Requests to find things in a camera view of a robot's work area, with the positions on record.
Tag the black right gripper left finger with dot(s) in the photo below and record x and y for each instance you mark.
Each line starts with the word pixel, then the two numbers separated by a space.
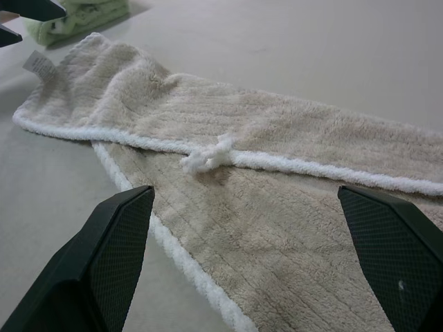
pixel 79 263

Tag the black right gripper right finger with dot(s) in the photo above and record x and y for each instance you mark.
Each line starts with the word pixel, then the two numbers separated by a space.
pixel 398 263

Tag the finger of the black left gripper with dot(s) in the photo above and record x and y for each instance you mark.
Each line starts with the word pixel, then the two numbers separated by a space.
pixel 7 35
pixel 31 8

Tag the beige towel with white trim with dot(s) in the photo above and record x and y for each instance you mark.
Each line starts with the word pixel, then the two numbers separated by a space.
pixel 263 221

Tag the folded green towel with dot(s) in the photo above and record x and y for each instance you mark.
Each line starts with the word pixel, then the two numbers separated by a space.
pixel 90 14

